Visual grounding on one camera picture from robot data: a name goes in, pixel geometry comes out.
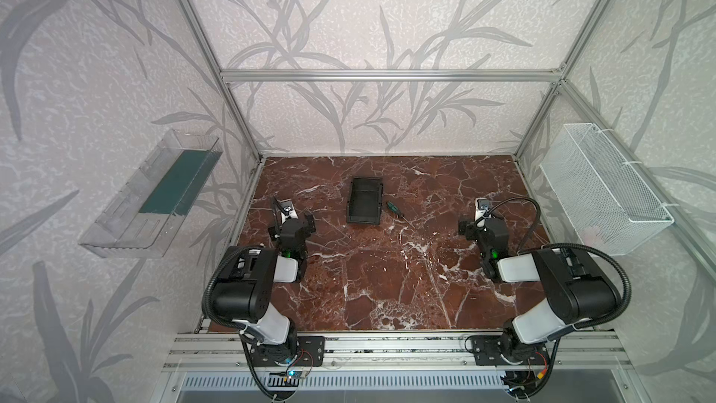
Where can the aluminium frame left post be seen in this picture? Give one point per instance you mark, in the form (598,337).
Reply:
(192,20)

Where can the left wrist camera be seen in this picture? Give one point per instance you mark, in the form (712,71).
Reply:
(287,210)

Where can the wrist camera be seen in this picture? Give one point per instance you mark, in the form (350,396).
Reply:
(482,205)
(287,210)

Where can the black rectangular plastic bin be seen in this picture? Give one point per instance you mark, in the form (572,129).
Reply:
(365,201)

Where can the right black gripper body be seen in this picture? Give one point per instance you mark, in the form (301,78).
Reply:
(484,227)

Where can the aluminium frame horizontal bar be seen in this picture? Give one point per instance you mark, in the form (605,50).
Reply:
(377,75)

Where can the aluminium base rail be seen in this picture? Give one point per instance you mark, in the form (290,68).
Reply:
(442,350)

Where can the green mat in shelf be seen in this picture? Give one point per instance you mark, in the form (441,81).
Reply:
(180,186)

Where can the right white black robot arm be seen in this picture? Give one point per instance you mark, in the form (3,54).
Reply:
(583,287)

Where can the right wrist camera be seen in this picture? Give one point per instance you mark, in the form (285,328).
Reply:
(482,205)

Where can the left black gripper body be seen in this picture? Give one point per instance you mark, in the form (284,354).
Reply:
(292,225)

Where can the green handled screwdriver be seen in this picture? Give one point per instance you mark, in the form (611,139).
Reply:
(399,214)

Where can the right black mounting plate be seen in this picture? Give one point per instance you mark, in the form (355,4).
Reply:
(505,351)

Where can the aluminium frame post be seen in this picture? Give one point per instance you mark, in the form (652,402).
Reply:
(192,20)
(594,18)

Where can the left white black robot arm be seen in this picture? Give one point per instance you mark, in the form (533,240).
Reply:
(238,294)

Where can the black mounting plate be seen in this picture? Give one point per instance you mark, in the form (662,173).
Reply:
(304,351)
(505,351)

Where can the aluminium frame right post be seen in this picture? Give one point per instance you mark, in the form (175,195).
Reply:
(594,18)

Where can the clear plastic wall shelf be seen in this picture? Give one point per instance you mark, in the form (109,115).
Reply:
(121,232)

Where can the white wire mesh basket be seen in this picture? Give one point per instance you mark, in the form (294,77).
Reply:
(608,203)

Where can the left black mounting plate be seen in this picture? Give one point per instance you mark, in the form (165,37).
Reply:
(304,351)

